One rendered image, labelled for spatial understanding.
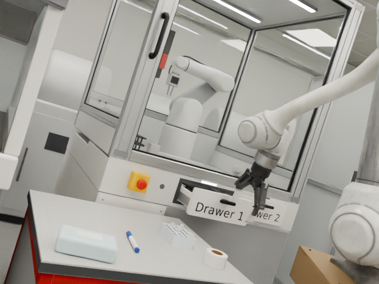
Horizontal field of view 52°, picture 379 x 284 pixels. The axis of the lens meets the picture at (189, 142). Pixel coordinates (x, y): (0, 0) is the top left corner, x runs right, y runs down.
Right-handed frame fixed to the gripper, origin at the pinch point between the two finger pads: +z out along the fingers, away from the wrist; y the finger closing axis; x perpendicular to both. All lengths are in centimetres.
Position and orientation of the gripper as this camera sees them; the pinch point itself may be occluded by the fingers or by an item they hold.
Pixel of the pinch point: (241, 210)
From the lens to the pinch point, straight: 155.5
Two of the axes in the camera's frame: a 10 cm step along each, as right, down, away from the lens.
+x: -8.6, -2.6, -4.5
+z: -3.9, 9.0, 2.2
